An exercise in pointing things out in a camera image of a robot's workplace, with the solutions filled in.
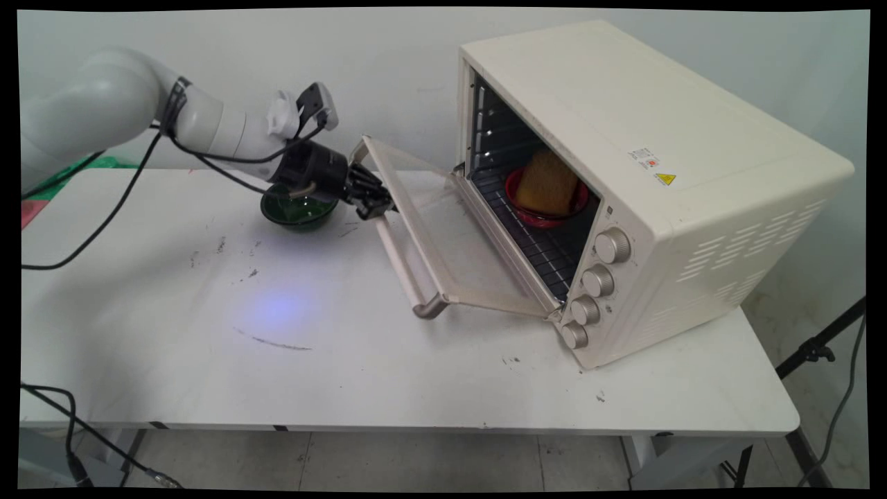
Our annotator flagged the green foam mat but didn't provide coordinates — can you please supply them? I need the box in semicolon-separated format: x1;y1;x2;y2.
28;155;141;199

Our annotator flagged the cream toaster oven body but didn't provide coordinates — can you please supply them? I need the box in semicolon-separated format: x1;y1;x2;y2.
454;19;857;371

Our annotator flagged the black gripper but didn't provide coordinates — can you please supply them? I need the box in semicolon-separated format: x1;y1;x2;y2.
275;141;398;222

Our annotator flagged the black straight floor cable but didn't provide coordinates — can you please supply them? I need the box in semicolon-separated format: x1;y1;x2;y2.
19;385;186;490

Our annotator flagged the red foam mat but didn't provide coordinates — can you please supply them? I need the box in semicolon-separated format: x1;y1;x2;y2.
21;198;51;231

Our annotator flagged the thin cable with beige plug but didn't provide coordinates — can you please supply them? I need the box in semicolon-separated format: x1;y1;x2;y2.
170;135;317;200

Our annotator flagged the red bowl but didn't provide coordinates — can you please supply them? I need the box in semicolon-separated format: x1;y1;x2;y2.
504;166;590;230

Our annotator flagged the grey table leg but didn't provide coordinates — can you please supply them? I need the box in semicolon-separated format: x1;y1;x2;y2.
103;428;148;487
619;432;757;490

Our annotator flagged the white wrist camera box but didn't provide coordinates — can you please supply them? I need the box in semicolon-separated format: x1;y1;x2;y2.
266;81;340;140

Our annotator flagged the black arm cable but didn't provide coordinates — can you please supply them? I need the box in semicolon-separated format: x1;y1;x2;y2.
21;75;331;270

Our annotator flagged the dark green bowl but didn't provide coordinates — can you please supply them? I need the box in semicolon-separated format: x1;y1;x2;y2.
261;182;341;232

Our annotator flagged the wire oven rack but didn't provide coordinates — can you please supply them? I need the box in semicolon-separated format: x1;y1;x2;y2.
471;168;594;304

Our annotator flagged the black looped floor cable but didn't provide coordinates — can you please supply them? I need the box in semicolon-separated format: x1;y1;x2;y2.
19;382;94;489

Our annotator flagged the grey hanging cable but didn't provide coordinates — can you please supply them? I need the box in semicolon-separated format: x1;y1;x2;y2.
797;315;868;489

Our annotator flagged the black tripod stand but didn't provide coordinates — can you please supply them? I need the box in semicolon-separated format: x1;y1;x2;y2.
721;297;868;489

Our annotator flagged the glass oven door with handle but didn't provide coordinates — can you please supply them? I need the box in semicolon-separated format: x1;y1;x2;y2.
348;134;564;322

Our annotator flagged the yellow bread piece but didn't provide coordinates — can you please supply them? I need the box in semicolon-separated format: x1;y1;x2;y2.
514;148;580;216

